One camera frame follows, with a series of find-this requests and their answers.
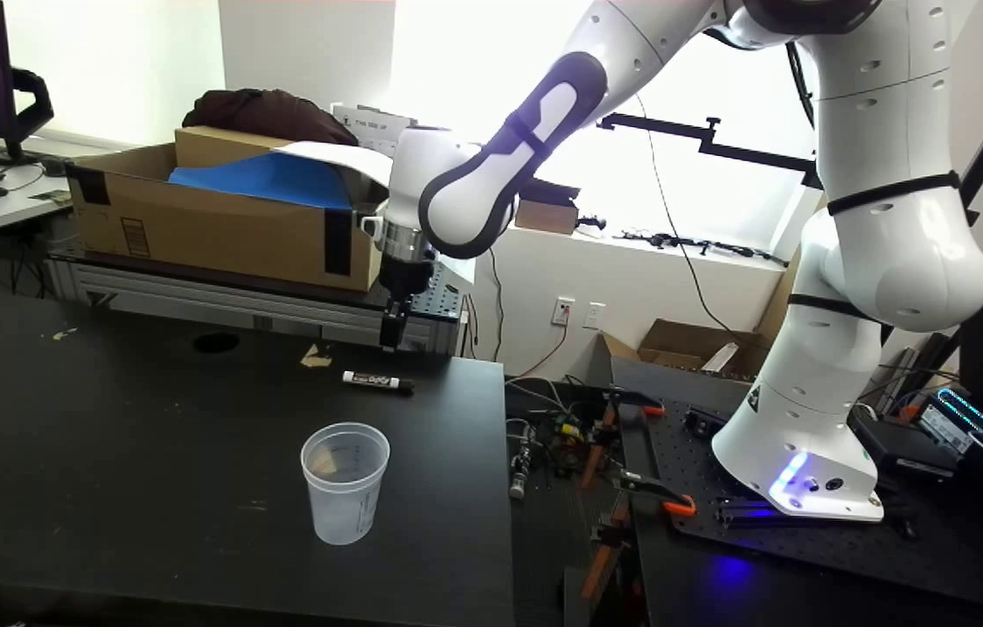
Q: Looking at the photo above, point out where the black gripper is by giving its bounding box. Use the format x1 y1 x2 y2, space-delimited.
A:
378 253 439 356

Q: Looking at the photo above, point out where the brown and white marker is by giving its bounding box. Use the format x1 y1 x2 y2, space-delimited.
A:
338 365 414 400

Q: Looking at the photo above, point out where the white paper sheet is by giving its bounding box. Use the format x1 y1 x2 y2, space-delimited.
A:
278 137 398 193

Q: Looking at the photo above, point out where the black round table grommet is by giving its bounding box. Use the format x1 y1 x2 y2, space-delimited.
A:
190 332 245 356

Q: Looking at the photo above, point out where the clear plastic cup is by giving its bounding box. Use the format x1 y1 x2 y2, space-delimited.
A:
297 417 396 552

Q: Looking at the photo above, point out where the large cardboard box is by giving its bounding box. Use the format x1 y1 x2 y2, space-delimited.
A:
64 122 388 298

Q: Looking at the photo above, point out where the blue sheet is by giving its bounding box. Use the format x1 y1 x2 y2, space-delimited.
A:
163 151 371 216

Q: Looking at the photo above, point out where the dark brown cloth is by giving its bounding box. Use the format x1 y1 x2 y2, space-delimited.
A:
182 83 363 151

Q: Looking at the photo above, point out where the small cardboard box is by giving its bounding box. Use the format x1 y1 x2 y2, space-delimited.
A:
595 257 803 379

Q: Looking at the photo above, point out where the black mounting bar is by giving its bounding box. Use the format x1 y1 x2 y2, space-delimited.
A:
599 112 823 188

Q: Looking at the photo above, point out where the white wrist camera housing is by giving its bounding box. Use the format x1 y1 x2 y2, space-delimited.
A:
356 206 396 250

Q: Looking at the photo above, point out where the aluminium rail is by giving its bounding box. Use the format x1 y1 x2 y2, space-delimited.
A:
44 250 475 359

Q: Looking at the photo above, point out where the orange handled clamp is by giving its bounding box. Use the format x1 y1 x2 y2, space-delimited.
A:
582 394 669 465
618 467 701 523

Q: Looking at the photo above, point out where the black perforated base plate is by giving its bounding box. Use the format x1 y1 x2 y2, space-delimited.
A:
618 405 983 621

